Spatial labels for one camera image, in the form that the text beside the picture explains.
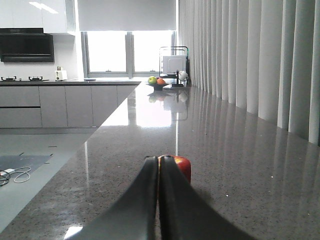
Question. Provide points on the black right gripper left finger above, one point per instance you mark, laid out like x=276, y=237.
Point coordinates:
x=133, y=215

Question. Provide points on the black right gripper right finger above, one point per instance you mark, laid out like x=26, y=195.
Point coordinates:
x=184, y=215

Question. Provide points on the red yellow apple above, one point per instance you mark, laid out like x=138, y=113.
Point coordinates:
x=182, y=163

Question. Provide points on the green apple in bowl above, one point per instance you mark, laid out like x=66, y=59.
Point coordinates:
x=152, y=80

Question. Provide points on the dark grey floor mat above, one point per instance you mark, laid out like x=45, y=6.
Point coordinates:
x=19, y=161

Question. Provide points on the black fruit bowl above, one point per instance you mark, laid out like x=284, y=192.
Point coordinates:
x=157, y=87

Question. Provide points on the orange fruit in bowl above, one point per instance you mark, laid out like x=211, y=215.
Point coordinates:
x=160, y=81

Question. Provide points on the white mug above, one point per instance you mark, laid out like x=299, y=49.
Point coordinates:
x=183, y=76

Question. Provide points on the black dish rack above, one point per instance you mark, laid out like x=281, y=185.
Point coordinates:
x=173, y=59

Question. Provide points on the grey kitchen base cabinets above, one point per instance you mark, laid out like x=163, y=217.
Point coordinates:
x=66, y=104

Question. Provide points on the white toaster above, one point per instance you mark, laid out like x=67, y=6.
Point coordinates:
x=60, y=74

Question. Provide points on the gas stove burners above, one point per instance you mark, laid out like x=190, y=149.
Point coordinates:
x=19, y=79

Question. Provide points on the white vertical curtain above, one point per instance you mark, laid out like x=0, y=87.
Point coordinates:
x=261, y=55

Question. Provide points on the grey roller blind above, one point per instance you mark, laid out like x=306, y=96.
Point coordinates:
x=126, y=15

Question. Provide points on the black range hood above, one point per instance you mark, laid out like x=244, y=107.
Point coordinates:
x=24, y=45

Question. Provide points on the white upper cabinets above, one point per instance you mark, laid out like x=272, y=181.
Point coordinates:
x=53, y=16

